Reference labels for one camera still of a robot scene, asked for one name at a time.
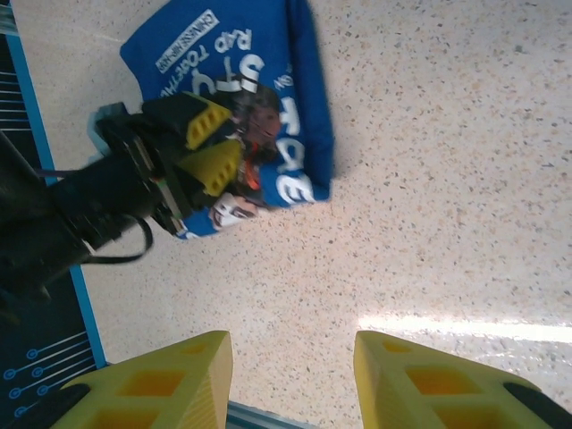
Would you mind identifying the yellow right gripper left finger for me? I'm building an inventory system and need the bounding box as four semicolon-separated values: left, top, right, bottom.
11;329;234;429

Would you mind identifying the thin black cable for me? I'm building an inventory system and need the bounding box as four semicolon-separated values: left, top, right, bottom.
87;214;156;265

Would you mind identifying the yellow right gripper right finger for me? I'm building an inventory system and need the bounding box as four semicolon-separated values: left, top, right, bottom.
354;329;572;429

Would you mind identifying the blue table edge strip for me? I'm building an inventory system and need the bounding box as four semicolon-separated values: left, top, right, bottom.
4;0;111;372

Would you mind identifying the blue printed t-shirt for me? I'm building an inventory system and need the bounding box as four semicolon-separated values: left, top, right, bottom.
119;0;336;241

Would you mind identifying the aluminium profile rail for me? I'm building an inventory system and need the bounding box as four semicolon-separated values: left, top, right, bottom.
225;400;323;429

